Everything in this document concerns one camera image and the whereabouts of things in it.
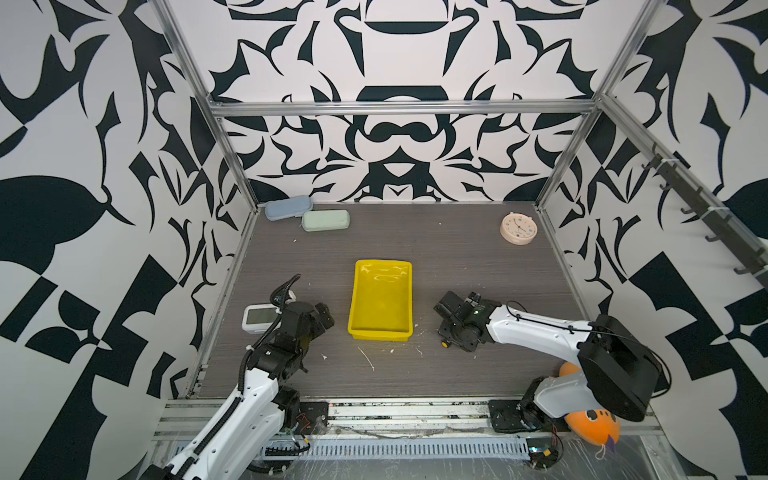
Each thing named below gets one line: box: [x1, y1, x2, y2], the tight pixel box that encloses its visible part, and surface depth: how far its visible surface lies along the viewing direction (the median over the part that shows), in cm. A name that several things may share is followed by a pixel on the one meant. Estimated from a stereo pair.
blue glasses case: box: [264, 197, 311, 221], surface depth 118 cm
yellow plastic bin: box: [348, 260, 413, 342], surface depth 94 cm
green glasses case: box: [301, 209, 350, 232], surface depth 114 cm
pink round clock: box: [500, 212, 538, 246], surface depth 113 cm
